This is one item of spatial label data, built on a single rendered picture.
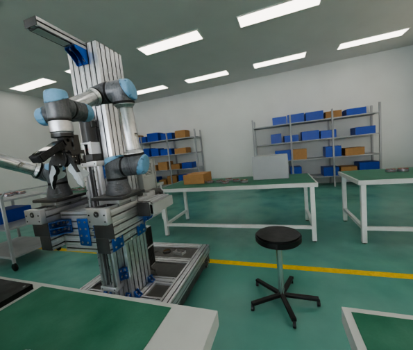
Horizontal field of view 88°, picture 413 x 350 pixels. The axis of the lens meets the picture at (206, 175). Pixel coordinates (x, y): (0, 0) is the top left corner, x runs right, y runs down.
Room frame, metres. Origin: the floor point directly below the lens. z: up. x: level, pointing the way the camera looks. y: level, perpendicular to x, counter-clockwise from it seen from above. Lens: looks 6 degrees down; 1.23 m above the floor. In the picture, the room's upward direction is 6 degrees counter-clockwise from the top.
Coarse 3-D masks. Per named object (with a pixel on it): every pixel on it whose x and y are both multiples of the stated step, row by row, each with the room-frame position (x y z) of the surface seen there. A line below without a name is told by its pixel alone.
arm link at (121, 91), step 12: (108, 84) 1.20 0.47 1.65; (120, 84) 1.18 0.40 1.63; (132, 84) 1.24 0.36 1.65; (108, 96) 1.20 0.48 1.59; (120, 96) 1.19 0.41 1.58; (132, 96) 1.20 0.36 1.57; (120, 108) 1.21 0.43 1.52; (132, 108) 1.24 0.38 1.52; (120, 120) 1.23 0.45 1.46; (132, 120) 1.23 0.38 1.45; (132, 132) 1.23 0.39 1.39; (132, 144) 1.23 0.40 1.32; (132, 156) 1.22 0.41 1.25; (144, 156) 1.25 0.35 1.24; (132, 168) 1.23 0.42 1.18; (144, 168) 1.25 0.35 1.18
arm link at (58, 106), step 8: (56, 88) 0.78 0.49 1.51; (48, 96) 0.76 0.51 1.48; (56, 96) 0.77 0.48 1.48; (64, 96) 0.79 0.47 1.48; (48, 104) 0.76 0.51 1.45; (56, 104) 0.76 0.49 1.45; (64, 104) 0.78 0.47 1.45; (72, 104) 0.82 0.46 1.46; (48, 112) 0.76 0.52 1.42; (56, 112) 0.76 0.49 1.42; (64, 112) 0.78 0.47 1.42; (72, 112) 0.82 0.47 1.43; (48, 120) 0.77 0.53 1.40
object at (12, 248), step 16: (16, 192) 3.09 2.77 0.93; (32, 192) 3.14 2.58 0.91; (0, 208) 3.12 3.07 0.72; (16, 208) 3.02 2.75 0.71; (0, 224) 2.83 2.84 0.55; (16, 224) 2.76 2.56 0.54; (16, 240) 3.20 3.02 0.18; (32, 240) 3.13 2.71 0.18; (0, 256) 2.63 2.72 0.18; (16, 256) 2.59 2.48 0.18
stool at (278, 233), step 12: (264, 228) 1.70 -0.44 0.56; (276, 228) 1.67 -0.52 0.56; (288, 228) 1.65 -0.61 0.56; (264, 240) 1.49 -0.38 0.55; (276, 240) 1.46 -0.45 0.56; (288, 240) 1.44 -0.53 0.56; (300, 240) 1.46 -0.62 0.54; (276, 252) 1.58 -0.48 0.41; (276, 288) 1.64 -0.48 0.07; (264, 300) 1.53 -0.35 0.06; (312, 300) 1.49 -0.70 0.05; (288, 312) 1.38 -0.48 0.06
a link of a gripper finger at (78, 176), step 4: (68, 168) 0.76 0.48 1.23; (72, 168) 0.76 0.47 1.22; (80, 168) 0.79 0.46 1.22; (72, 172) 0.76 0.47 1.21; (76, 172) 0.75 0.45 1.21; (80, 172) 0.76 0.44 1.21; (84, 172) 0.79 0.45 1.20; (88, 172) 0.80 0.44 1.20; (76, 176) 0.75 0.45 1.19; (80, 176) 0.75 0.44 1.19; (84, 176) 0.78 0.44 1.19; (76, 180) 0.75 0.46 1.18; (80, 180) 0.75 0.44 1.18; (80, 184) 0.75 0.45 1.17
